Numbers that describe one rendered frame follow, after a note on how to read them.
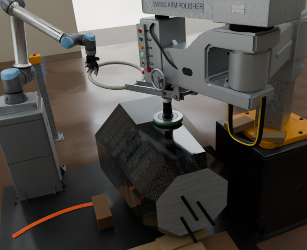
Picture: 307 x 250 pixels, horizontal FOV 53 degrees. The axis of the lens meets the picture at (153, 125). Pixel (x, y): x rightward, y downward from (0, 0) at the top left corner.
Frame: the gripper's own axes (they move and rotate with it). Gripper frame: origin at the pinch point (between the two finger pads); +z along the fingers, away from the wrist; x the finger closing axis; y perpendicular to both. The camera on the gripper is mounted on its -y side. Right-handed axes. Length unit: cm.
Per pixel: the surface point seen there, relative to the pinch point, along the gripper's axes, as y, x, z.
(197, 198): 84, 121, 14
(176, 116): 34, 88, -4
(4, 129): 66, -49, 33
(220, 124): 9, 118, 10
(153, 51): 40, 70, -52
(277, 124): 15, 156, -7
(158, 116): 36, 76, -2
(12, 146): 66, -44, 49
